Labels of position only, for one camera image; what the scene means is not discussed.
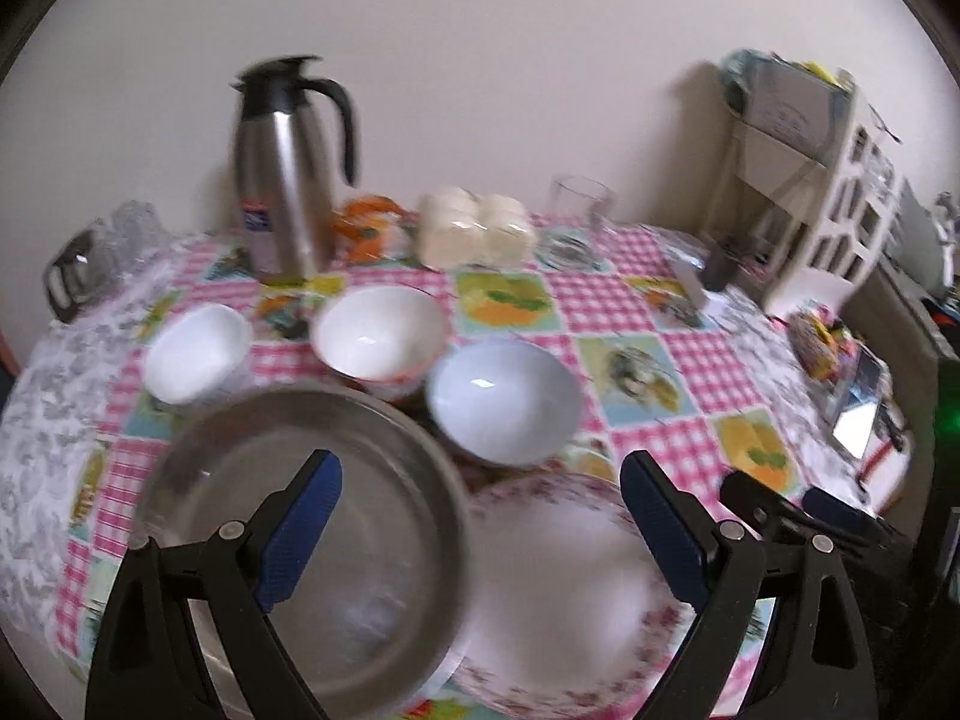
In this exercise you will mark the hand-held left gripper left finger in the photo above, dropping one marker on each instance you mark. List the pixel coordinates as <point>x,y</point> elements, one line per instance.
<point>304,517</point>

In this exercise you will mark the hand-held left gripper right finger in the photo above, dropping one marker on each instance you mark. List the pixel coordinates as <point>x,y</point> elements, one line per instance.
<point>660,525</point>

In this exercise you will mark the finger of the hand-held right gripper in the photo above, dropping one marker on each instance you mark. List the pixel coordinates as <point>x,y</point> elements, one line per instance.
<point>847,514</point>
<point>757,502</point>

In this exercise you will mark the stainless steel plate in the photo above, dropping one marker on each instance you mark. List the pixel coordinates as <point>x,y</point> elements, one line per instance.
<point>375,510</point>

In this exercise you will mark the floral rimmed white plate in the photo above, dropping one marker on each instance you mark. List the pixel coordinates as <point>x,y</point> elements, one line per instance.
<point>555,577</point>

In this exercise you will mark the small white bowl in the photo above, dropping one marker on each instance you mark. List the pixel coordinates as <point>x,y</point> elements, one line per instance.
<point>196,352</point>

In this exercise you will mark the white bowl with orange pattern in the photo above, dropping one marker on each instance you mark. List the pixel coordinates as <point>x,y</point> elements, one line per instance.
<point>379,330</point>

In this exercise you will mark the large white bowl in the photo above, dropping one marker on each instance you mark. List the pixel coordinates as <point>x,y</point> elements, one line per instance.
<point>502,397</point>

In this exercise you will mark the smartphone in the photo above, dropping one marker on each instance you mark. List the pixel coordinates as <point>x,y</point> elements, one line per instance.
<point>859,412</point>

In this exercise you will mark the pile of colourful snack packets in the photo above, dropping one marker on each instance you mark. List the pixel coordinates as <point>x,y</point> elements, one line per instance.
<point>825,341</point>

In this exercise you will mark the grey side cabinet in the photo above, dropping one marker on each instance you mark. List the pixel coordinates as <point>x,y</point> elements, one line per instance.
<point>900,330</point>

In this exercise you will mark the small white box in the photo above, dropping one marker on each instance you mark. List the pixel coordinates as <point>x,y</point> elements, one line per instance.
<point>690,281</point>

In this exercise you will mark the black power adapter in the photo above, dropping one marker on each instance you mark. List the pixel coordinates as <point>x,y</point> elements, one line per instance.
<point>720,266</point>

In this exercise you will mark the pink checked printed tablecloth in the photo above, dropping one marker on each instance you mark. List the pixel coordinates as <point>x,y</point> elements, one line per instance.
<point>517,300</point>

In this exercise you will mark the white lattice storage rack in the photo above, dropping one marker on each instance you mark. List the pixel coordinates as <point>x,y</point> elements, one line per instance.
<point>817,240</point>

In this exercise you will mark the orange snack packet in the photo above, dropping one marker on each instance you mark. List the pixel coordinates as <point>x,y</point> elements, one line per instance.
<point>369,229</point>

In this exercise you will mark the clear drinking glass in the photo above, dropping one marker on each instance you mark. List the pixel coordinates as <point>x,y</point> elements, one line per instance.
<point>577,217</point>

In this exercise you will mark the clear glass tumbler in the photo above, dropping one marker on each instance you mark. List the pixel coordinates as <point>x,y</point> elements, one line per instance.
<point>146,221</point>
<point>120,244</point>

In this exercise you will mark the stainless steel thermos jug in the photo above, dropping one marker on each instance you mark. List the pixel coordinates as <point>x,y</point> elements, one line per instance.
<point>285,187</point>

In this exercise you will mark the bag of white steamed buns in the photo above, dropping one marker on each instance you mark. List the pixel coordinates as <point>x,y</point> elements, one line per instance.
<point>476,229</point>

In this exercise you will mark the light patterned pouch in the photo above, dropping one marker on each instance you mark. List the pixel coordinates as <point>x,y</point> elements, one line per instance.
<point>787,105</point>

